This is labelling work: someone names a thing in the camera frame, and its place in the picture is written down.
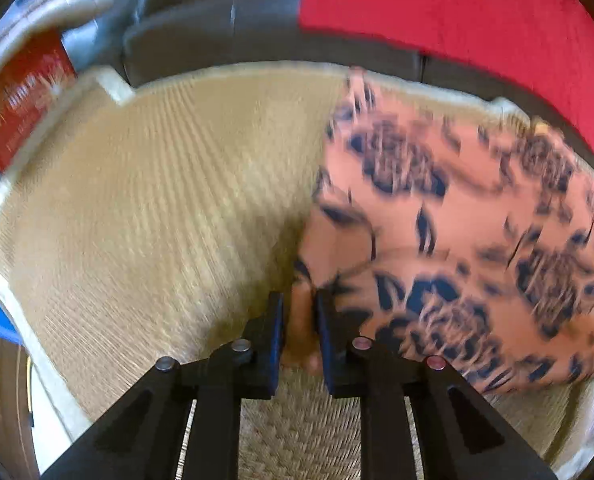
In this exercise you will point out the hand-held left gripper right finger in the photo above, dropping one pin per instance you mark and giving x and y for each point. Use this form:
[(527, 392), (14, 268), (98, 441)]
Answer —
[(324, 335)]

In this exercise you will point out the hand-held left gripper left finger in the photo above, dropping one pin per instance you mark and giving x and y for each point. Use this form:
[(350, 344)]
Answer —
[(276, 332)]

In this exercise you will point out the orange floral shirt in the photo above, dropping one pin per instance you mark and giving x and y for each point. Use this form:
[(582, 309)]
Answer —
[(477, 220)]

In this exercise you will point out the beige woven seat mat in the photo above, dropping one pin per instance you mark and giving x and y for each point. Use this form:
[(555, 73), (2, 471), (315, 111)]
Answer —
[(152, 200)]

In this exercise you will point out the dark brown leather sofa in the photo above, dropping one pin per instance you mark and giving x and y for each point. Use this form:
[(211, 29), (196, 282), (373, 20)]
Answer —
[(202, 35)]

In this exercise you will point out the red printed box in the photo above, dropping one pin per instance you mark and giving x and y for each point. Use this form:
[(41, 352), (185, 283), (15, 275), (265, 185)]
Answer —
[(22, 95)]

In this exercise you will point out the red knitted garment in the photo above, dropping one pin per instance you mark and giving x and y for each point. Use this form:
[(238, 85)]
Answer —
[(452, 10)]

